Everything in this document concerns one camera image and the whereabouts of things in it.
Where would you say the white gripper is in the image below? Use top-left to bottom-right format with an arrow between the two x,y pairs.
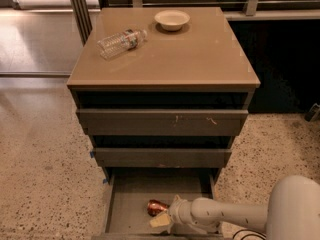
149,194 -> 196,231

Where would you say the red coke can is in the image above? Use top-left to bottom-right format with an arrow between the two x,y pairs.
147,199 -> 169,217

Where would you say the grey middle drawer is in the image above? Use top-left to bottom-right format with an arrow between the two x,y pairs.
92,148 -> 231,168

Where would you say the clear plastic water bottle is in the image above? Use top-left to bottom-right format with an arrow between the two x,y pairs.
97,29 -> 147,60

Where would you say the dark wall outlet box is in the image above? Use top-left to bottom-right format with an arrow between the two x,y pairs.
304,103 -> 320,122

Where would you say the grey open bottom drawer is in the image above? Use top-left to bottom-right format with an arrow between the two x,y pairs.
92,168 -> 225,240

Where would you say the grey drawer cabinet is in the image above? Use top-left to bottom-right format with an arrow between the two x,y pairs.
65,6 -> 262,185

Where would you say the grey top drawer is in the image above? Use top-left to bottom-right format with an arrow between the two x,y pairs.
76,109 -> 248,136

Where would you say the white bowl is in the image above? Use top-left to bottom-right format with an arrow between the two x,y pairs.
154,10 -> 190,31

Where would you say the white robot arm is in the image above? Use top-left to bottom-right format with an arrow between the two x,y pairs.
150,175 -> 320,240

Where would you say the black cable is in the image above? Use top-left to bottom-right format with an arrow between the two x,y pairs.
231,229 -> 268,240

